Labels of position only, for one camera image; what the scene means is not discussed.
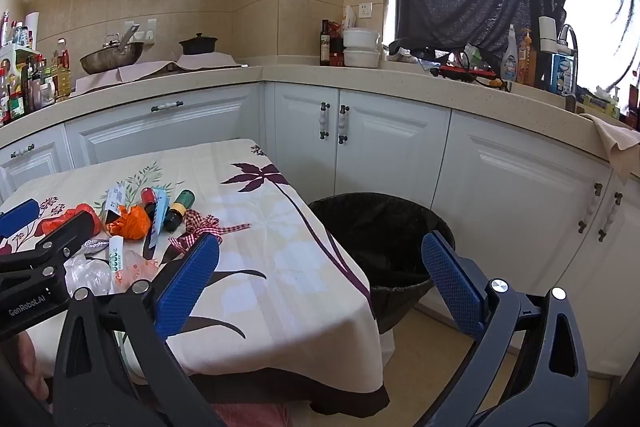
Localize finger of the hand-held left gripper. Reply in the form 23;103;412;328
0;211;102;280
0;199;40;239

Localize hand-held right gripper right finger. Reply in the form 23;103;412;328
417;231;591;427

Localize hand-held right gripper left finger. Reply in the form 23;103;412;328
52;233;226;427

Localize red plastic bag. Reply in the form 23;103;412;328
40;203;108;236

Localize white tube black cap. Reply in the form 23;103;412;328
106;183;129;214

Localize white tube green print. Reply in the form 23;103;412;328
107;234;126;276

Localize clear wrapper orange print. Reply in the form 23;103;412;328
114;257;163;290

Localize clear plastic bag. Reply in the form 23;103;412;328
64;252;173;298

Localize orange plastic bag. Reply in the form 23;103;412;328
102;204;152;242

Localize red checkered ribbon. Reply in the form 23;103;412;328
169;209;253;255

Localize red label glass bottle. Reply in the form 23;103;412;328
140;187;159;221

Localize green label glass bottle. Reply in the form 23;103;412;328
164;189;196;232

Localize black waste bin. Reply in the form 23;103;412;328
306;193;457;334

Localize person's left hand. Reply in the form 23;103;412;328
17;336;52;403

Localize floral printed tablecloth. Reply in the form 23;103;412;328
0;138;396;418

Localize row of condiment bottles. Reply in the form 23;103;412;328
0;9;57;128

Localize cooking oil bottle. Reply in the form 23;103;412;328
51;38;72;102

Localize white kitchen cabinets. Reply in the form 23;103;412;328
0;79;640;378

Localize pink cloth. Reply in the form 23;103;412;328
215;402;291;427

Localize white spice rack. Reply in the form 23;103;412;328
0;44;42;72

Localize steel wok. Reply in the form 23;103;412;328
79;24;146;76

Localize beige stove cover cloth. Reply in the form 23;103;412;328
75;52;249;95

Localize paper towel roll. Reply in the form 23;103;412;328
24;11;41;50

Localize red power strip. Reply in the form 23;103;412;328
432;64;501;84

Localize black lidded pot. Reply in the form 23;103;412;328
179;33;219;56

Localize beige towel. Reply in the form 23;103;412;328
580;113;640;182

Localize white green plastic bag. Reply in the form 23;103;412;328
465;44;496;70

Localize white spray bottle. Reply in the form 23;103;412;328
500;24;519;82

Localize yellow green tissue pack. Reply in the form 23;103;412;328
580;87;621;120

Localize orange detergent bottle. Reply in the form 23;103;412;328
517;27;537;86

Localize blue white packet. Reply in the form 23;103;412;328
551;53;576;95

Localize dark sauce bottle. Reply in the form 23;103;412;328
626;71;640;130

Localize white faucet water purifier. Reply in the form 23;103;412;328
538;16;573;55

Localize dark glass bottle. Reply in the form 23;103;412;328
320;20;332;66

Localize steel faucet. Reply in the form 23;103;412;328
557;24;581;98

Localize wall socket with plug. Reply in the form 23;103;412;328
125;19;157;44

